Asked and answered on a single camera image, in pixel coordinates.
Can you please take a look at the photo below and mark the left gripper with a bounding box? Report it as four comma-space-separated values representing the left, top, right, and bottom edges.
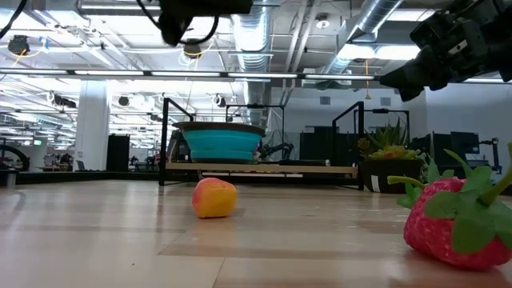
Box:
158, 0, 254, 17

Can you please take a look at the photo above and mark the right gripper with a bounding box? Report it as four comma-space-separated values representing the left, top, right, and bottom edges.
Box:
379, 0, 512, 102

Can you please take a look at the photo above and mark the blue collapsible bowl grey rim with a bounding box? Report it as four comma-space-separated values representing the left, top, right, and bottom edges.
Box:
172, 121, 268, 164

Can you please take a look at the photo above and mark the orange yellow toy pear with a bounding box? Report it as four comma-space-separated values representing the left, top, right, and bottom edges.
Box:
192, 168, 239, 219

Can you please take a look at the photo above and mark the black background workstation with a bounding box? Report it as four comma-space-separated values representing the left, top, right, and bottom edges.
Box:
410, 130, 502, 175

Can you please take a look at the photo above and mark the LED light bar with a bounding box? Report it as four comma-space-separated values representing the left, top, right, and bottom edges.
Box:
0, 67, 512, 85

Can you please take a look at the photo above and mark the potted succulent plant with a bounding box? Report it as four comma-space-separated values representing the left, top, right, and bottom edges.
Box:
357, 118, 427, 195

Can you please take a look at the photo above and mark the red toy strawberry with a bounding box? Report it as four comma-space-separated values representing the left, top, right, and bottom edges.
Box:
402, 140, 512, 270
386, 174, 427, 210

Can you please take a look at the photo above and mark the black background monitor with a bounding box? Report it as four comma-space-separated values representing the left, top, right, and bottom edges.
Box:
166, 126, 189, 163

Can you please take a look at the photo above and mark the white square pillar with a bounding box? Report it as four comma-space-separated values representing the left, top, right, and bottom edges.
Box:
73, 82, 111, 172

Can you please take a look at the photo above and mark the black cabinet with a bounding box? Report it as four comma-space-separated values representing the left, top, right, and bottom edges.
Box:
106, 134, 131, 173

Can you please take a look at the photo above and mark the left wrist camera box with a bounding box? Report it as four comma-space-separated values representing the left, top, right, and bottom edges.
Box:
158, 14, 194, 47

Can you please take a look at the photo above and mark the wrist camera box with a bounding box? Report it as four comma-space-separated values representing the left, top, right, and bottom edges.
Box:
410, 10, 487, 57
158, 14, 194, 47

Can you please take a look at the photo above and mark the black metal frame stand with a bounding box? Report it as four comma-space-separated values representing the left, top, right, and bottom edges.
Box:
225, 103, 286, 141
354, 107, 411, 139

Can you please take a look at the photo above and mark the black ceiling camera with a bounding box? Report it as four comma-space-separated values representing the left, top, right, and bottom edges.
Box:
182, 39, 203, 60
7, 34, 31, 56

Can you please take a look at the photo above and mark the hanging pull cord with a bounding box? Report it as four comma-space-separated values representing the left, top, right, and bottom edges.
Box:
363, 58, 372, 101

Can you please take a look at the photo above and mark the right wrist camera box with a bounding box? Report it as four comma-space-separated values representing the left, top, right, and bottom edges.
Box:
410, 10, 487, 57

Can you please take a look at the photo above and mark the black aluminium rig frame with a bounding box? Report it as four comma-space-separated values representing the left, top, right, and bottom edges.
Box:
0, 170, 365, 192

